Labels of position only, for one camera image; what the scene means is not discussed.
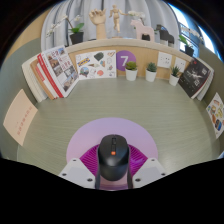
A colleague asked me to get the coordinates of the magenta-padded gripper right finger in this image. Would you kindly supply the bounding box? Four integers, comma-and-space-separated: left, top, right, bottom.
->
126, 143, 167, 190

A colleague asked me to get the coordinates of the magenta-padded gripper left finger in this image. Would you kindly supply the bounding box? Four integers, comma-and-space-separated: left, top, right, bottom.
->
58, 143, 102, 190

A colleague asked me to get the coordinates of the black computer mouse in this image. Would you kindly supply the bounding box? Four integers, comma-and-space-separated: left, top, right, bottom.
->
97, 134, 130, 182

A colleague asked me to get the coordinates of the round purple mouse pad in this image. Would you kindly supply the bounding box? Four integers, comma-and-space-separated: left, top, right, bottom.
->
65, 116, 159, 191

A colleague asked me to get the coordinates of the beige book with red text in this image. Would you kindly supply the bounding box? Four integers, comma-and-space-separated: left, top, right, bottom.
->
2, 88, 39, 147

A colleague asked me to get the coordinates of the colourful picture book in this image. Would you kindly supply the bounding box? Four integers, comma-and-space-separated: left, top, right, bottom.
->
205, 92, 224, 139

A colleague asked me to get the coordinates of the thin white red-spined book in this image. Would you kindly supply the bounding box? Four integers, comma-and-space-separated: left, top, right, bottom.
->
34, 62, 58, 100

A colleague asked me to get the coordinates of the white photo-cover magazine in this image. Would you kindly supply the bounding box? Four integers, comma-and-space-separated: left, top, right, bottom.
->
40, 45, 80, 98

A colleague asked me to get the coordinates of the black book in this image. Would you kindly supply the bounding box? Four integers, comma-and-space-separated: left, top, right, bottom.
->
177, 57, 214, 101

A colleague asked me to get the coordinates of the white sticker sheet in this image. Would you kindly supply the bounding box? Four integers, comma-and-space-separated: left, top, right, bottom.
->
75, 49, 118, 81

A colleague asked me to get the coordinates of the round purple number sticker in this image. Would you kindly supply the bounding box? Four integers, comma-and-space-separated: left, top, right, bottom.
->
115, 50, 137, 72

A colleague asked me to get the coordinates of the white orchid in dark pot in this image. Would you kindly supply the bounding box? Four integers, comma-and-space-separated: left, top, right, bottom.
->
178, 33, 195, 58

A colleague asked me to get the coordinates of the white orchid in black pot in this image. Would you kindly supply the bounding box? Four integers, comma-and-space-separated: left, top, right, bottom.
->
45, 14, 85, 46

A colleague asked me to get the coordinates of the dark wooden horse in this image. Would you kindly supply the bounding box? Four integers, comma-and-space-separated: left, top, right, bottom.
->
154, 24, 175, 46

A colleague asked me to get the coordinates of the pink wooden horse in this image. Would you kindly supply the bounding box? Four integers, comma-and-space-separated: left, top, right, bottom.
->
129, 18, 155, 42

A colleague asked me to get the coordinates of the window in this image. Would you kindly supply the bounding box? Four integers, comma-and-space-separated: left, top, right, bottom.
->
169, 4, 214, 54

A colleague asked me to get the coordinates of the wooden hand model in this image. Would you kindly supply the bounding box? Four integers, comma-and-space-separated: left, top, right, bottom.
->
88, 8, 108, 40

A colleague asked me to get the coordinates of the wooden mannequin figure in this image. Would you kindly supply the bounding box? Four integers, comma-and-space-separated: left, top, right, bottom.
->
109, 4, 129, 38

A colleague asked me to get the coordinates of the white orchid plant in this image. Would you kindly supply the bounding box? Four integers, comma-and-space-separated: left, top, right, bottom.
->
127, 10, 147, 24

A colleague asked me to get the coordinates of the grey curtain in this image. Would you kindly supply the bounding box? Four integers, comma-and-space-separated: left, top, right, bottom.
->
40, 0, 183, 51

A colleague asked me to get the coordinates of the white wall socket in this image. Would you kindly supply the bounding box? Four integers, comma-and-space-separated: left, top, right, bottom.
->
174, 57, 187, 73
157, 51, 173, 69

